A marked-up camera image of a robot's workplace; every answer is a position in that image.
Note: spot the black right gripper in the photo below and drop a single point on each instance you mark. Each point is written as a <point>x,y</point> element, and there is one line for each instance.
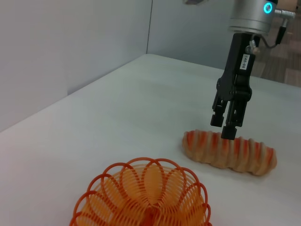
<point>237,77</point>

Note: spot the long striped bread loaf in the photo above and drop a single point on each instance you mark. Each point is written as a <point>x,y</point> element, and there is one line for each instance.
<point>211,153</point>

